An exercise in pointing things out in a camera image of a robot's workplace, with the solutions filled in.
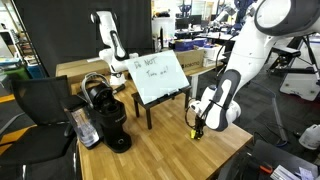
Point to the white plastic jug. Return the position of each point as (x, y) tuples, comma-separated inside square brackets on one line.
[(310, 138)]

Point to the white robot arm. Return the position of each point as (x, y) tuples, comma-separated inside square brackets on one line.
[(272, 21)]

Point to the black coffee machine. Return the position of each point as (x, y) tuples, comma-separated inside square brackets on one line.
[(96, 116)]

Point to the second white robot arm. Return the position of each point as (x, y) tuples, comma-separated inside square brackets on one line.
[(113, 54)]

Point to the black whiteboard marker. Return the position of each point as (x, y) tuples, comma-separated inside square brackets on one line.
[(169, 94)]

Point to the cardboard box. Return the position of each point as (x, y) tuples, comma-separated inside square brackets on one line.
[(76, 70)]

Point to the black mesh office chair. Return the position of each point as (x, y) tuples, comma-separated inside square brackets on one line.
[(52, 133)]

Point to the yellow smiley eraser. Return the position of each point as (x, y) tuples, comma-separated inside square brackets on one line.
[(193, 134)]

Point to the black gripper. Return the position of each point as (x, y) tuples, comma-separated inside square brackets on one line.
[(199, 125)]

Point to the small dark wooden stand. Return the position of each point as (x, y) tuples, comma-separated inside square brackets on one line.
[(147, 107)]

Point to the white whiteboard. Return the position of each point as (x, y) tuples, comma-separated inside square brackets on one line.
[(156, 74)]

